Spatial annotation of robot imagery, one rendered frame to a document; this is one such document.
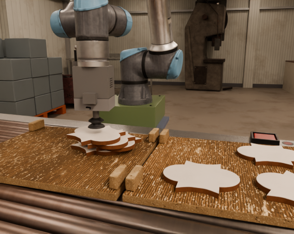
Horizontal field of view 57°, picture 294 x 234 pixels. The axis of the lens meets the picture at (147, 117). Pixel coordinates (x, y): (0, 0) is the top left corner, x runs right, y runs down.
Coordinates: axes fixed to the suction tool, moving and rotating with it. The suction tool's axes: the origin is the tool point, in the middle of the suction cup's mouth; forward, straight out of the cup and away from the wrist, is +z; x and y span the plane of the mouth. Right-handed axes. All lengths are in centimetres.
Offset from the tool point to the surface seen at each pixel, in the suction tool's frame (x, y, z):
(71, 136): -2.6, -5.7, 2.0
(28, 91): 324, -207, 42
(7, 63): 294, -217, -1
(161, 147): 3.2, 16.3, 6.0
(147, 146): 3.1, 12.6, 6.0
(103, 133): -0.5, 1.9, 1.6
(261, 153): -1.2, 40.0, 4.9
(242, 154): -2.1, 35.5, 5.1
